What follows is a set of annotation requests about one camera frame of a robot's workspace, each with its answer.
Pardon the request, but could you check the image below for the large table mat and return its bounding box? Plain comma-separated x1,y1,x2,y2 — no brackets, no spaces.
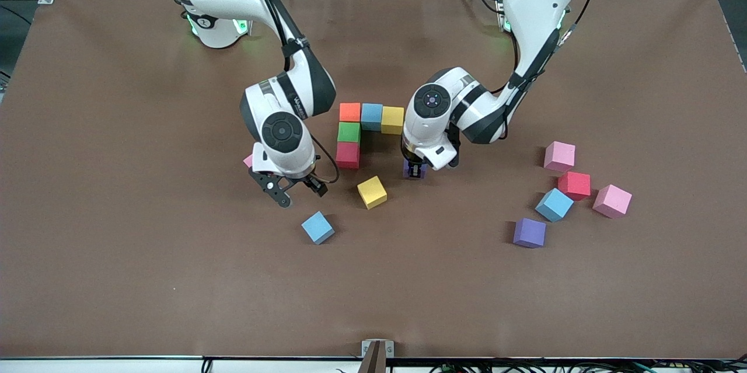
0,0,747,359

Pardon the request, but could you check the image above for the yellow foam block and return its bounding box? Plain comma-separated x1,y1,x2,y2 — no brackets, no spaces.
381,106,404,135
357,176,388,210

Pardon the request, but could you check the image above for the small metal bracket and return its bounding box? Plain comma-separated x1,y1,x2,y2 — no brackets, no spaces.
361,339,395,373

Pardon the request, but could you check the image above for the white table frame rail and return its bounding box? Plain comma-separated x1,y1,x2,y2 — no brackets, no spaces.
0,357,747,373

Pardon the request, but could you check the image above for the red foam block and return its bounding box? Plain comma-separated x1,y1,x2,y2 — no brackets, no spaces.
557,171,591,201
336,142,361,170

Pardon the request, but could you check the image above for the blue foam block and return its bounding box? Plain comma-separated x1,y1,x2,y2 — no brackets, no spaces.
361,103,384,132
535,188,575,222
301,211,336,245

